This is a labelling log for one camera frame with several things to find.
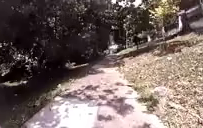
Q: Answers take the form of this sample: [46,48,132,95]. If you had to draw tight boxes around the reddish paved path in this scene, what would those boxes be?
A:
[21,53,167,128]

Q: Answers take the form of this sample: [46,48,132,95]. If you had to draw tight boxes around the dark wood of trees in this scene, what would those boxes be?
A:
[0,0,150,84]

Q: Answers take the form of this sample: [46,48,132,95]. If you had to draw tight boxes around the leaf-strewn grass slope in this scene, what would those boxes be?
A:
[116,30,203,128]

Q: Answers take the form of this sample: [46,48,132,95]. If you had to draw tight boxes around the yellow-green leafy tree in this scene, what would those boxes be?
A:
[145,0,183,41]

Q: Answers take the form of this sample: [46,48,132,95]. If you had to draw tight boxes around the shaded grass verge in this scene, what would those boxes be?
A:
[0,59,100,128]

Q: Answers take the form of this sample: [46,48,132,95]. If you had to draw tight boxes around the white building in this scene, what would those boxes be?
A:
[162,0,203,38]

